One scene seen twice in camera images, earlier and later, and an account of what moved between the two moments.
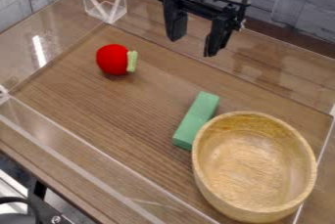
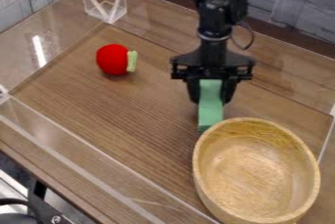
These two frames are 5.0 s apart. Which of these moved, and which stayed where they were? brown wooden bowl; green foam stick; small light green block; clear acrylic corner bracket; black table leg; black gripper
Moved: black gripper; green foam stick
Stayed: brown wooden bowl; clear acrylic corner bracket; small light green block; black table leg
